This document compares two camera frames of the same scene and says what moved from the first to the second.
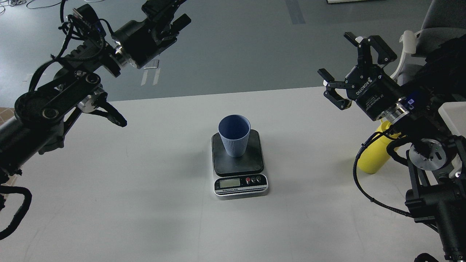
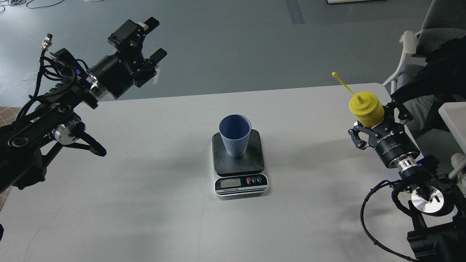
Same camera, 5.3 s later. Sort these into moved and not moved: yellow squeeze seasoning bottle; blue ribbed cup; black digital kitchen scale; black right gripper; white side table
Moved: black right gripper; yellow squeeze seasoning bottle
Not moved: black digital kitchen scale; blue ribbed cup; white side table
